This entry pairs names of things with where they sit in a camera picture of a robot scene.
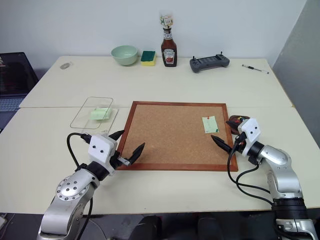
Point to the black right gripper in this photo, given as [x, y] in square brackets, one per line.
[240, 146]

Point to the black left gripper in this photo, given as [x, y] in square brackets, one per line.
[117, 161]

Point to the light green paper note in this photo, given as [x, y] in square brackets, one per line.
[209, 125]

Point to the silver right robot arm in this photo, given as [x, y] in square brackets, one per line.
[285, 170]

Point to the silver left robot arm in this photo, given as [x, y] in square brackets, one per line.
[72, 190]

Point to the green sticky note pad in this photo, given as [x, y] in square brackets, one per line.
[101, 113]

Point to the wood framed cork board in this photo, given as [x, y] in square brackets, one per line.
[170, 135]

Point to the dish of pushpins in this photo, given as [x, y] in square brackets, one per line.
[233, 132]

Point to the clear acrylic tray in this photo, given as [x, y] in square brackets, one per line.
[82, 120]

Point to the black silver pen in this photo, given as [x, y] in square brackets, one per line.
[255, 68]

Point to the grey handheld controller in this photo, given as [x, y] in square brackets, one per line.
[207, 63]

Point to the dark rounded shape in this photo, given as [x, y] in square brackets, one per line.
[146, 228]

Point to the mint green bowl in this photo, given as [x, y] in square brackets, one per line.
[124, 56]

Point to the yellow green sponge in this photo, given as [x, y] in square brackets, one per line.
[148, 58]

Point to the ketchup bottle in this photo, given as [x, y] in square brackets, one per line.
[169, 52]

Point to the grey partition panel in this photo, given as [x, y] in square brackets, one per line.
[300, 62]

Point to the clear plastic labelled jar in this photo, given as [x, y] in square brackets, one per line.
[166, 20]

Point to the dark laptop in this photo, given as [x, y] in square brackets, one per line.
[15, 75]

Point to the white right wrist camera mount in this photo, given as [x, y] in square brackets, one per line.
[251, 130]

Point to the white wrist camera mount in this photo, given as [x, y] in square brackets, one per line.
[251, 130]
[100, 147]

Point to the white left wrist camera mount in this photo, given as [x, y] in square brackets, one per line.
[100, 147]

